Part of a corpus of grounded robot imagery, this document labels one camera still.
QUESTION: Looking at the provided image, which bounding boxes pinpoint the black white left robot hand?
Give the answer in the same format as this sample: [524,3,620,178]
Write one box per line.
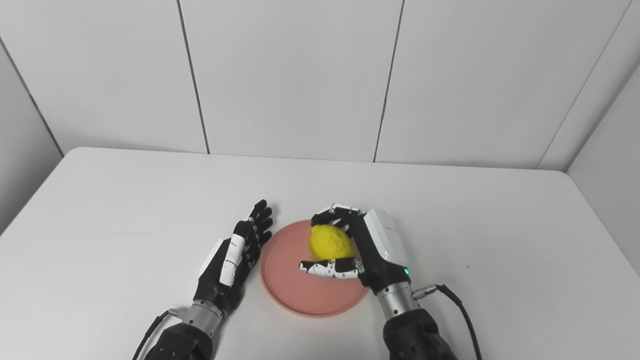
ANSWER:
[193,199,274,314]

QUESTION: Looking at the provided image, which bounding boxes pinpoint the pink round plate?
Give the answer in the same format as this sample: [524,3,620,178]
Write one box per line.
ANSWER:
[260,219,371,319]

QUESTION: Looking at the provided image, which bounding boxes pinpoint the yellow lemon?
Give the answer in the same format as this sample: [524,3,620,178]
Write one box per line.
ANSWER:
[309,224,355,262]

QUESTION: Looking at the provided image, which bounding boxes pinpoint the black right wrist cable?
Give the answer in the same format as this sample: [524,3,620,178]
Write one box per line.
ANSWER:
[412,283,484,360]

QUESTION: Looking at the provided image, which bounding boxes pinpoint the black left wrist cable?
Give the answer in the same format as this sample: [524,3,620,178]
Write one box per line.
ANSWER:
[131,308,189,360]

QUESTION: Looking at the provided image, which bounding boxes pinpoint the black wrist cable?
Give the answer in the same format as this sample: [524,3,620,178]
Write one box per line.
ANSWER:
[131,308,189,360]
[412,283,484,360]

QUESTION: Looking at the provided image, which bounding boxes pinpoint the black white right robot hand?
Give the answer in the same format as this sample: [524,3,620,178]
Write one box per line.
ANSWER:
[298,203,412,297]

